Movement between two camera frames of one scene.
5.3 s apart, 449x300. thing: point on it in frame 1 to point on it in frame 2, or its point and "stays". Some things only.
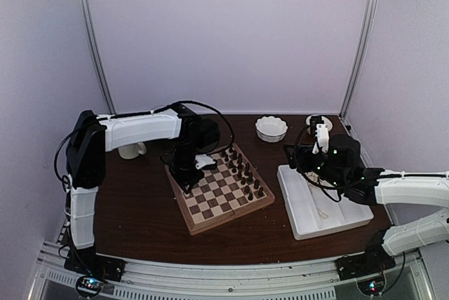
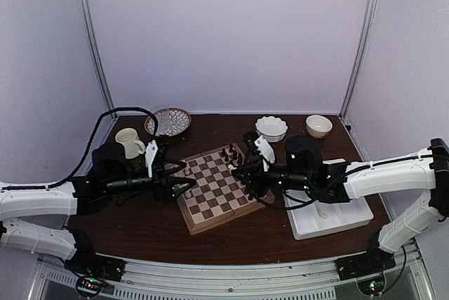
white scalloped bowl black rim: (270, 129) stays
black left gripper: (183, 180) to (165, 191)
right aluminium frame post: (372, 6) stays
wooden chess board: (232, 190) stays
